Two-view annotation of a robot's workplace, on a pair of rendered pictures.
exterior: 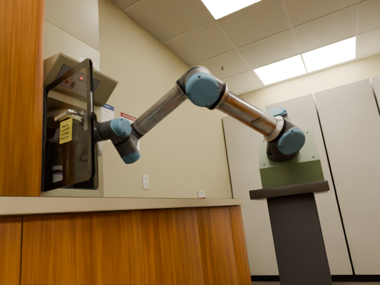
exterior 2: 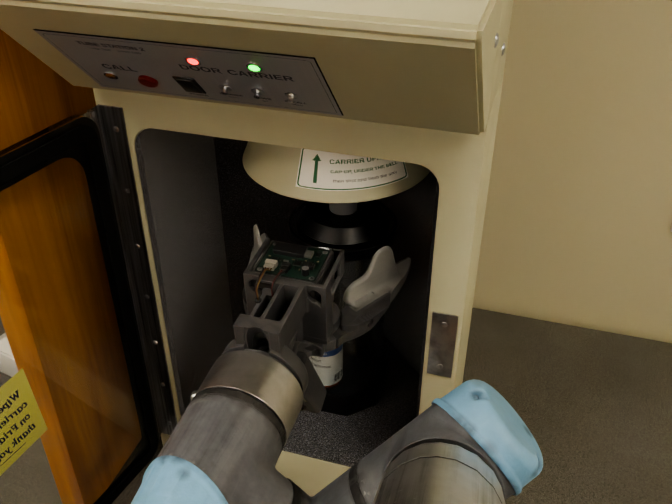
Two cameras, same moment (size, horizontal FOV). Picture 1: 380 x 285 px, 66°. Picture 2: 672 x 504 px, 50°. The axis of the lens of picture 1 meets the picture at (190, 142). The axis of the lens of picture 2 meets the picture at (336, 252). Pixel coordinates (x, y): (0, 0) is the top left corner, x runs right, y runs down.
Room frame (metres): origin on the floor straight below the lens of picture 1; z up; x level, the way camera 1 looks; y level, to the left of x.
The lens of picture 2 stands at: (1.12, -0.04, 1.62)
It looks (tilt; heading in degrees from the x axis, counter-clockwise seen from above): 34 degrees down; 80
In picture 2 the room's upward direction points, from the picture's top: straight up
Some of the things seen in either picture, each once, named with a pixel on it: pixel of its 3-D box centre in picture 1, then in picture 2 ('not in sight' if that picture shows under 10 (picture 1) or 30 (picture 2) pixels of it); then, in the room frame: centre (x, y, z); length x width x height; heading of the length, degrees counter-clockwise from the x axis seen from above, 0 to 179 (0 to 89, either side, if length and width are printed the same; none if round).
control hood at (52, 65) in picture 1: (83, 82); (239, 57); (1.14, 0.43, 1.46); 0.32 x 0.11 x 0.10; 153
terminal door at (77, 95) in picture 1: (65, 126); (5, 409); (0.93, 0.41, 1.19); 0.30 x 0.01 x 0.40; 53
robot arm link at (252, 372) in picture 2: (100, 132); (246, 398); (1.12, 0.36, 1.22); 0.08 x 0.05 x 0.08; 153
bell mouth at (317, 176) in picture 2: not in sight; (337, 129); (1.23, 0.56, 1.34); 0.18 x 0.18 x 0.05
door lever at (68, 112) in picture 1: (68, 116); not in sight; (0.86, 0.37, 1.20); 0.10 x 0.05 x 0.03; 53
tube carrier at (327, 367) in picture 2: not in sight; (342, 304); (1.23, 0.57, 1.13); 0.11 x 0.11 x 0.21
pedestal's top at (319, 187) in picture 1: (290, 191); not in sight; (1.39, -0.44, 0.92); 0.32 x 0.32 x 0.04; 69
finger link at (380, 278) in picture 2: not in sight; (381, 271); (1.25, 0.48, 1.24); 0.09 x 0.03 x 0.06; 27
